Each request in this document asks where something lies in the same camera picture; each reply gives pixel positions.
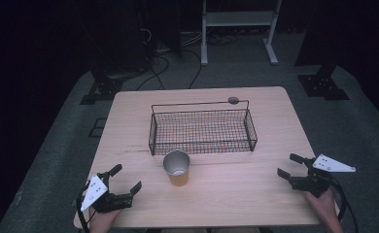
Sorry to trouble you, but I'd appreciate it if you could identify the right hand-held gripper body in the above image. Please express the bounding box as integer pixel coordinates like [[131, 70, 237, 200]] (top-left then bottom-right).
[[289, 153, 357, 199]]

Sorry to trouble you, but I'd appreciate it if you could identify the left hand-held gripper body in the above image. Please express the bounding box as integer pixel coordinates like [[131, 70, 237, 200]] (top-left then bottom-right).
[[80, 172, 134, 214]]

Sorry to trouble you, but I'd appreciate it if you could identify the person's left hand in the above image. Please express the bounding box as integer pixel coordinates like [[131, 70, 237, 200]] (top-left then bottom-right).
[[88, 208, 122, 233]]

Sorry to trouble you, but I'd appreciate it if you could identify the person's right hand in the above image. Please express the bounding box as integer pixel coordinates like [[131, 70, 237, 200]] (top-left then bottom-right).
[[303, 189, 339, 224]]

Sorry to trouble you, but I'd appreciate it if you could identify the orange paper cup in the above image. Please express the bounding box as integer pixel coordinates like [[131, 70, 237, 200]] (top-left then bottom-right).
[[162, 150, 191, 187]]

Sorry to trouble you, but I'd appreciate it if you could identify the black stand base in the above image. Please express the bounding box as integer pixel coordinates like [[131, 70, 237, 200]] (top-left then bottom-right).
[[297, 65, 351, 101], [79, 77, 124, 106]]

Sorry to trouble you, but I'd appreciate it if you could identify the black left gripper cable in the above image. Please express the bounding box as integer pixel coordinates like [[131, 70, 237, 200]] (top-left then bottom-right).
[[76, 183, 92, 233]]

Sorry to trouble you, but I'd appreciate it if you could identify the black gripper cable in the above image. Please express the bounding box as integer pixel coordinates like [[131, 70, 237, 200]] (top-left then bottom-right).
[[330, 178, 361, 233], [76, 183, 92, 233]]

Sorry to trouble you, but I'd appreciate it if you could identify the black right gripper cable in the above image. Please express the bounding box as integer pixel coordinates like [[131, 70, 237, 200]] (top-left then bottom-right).
[[330, 178, 361, 233]]

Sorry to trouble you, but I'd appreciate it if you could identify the black wire basket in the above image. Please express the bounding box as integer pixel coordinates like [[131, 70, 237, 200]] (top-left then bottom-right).
[[148, 100, 258, 156]]

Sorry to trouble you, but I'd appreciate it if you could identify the black floor cable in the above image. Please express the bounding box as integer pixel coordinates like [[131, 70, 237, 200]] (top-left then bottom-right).
[[135, 55, 171, 92], [188, 48, 204, 90]]

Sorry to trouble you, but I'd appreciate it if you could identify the bundle of dark cables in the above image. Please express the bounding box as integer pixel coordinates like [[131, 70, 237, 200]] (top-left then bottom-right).
[[206, 32, 239, 47]]

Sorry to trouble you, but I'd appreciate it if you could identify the white metal desk frame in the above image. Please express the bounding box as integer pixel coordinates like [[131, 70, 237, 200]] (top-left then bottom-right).
[[200, 0, 283, 67]]

